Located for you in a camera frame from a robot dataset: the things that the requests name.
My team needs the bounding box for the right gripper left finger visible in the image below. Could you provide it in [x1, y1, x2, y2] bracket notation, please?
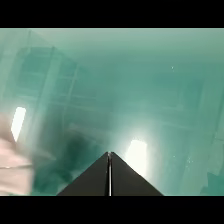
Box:
[57, 151, 110, 197]

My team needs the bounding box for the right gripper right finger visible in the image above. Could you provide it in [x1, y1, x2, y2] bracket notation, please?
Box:
[110, 151, 164, 197]

